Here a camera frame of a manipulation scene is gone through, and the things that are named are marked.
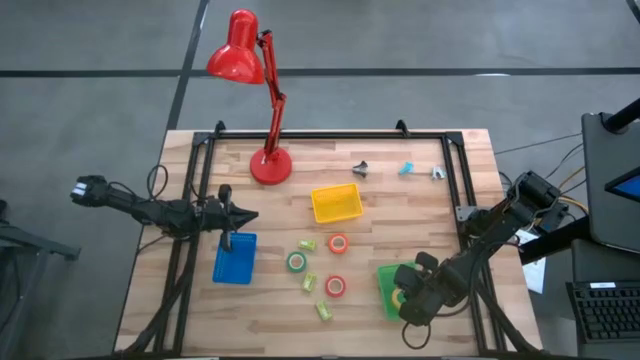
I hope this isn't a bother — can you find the green plastic basket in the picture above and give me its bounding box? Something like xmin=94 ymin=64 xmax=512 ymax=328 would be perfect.
xmin=376 ymin=261 xmax=419 ymax=322

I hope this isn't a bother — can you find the red desk lamp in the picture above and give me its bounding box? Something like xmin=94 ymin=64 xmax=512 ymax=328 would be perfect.
xmin=206 ymin=8 xmax=294 ymax=186

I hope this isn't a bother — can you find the black device with blue screen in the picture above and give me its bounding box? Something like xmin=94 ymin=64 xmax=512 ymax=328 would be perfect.
xmin=603 ymin=167 xmax=640 ymax=204

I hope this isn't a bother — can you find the green tape roll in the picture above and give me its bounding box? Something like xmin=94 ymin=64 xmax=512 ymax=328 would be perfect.
xmin=285 ymin=251 xmax=308 ymax=274

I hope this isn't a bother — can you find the black pole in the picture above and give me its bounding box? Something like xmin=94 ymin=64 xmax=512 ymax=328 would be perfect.
xmin=602 ymin=97 xmax=640 ymax=135

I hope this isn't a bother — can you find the grey laptop black keyboard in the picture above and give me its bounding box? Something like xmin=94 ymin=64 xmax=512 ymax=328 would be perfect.
xmin=564 ymin=238 xmax=640 ymax=360

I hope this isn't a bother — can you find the yellow cable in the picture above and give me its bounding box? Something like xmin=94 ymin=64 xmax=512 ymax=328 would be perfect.
xmin=555 ymin=166 xmax=590 ymax=215

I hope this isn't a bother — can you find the dark grey stand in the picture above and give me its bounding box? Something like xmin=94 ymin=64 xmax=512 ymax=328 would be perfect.
xmin=0 ymin=199 xmax=82 ymax=351

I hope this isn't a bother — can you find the blue plastic basket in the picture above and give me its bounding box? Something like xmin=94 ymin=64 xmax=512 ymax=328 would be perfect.
xmin=212 ymin=231 xmax=258 ymax=286

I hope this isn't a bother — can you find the orange tape roll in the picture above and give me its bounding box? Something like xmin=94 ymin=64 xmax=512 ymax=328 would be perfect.
xmin=327 ymin=233 xmax=350 ymax=255

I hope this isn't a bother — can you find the grey equipment cabinet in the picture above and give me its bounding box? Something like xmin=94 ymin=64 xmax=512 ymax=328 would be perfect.
xmin=581 ymin=112 xmax=640 ymax=255

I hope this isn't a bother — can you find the black support beam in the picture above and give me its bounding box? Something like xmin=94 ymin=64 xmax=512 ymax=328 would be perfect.
xmin=519 ymin=214 xmax=591 ymax=266

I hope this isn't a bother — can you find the thin black cable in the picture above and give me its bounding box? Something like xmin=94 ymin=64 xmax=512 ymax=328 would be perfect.
xmin=494 ymin=132 xmax=584 ymax=156

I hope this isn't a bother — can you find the yellow plastic basket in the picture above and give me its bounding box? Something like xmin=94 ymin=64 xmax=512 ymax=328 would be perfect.
xmin=310 ymin=182 xmax=365 ymax=225

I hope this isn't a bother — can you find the white paper tag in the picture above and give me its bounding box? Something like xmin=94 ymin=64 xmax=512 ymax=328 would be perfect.
xmin=514 ymin=229 xmax=547 ymax=295

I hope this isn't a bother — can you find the red tape roll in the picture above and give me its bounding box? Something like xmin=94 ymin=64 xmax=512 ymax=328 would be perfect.
xmin=324 ymin=275 xmax=347 ymax=299

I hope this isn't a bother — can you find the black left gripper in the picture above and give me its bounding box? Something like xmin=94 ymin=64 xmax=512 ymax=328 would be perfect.
xmin=199 ymin=183 xmax=260 ymax=253

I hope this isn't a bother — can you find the black aluminium table frame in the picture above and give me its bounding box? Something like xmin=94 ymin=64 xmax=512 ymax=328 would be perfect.
xmin=114 ymin=119 xmax=544 ymax=359

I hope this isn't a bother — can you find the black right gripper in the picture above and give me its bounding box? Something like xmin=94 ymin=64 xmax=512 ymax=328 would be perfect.
xmin=393 ymin=252 xmax=472 ymax=328

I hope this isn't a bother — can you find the black cable loop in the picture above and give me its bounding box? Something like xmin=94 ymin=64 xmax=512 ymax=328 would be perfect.
xmin=401 ymin=321 xmax=432 ymax=351
xmin=146 ymin=163 xmax=170 ymax=201

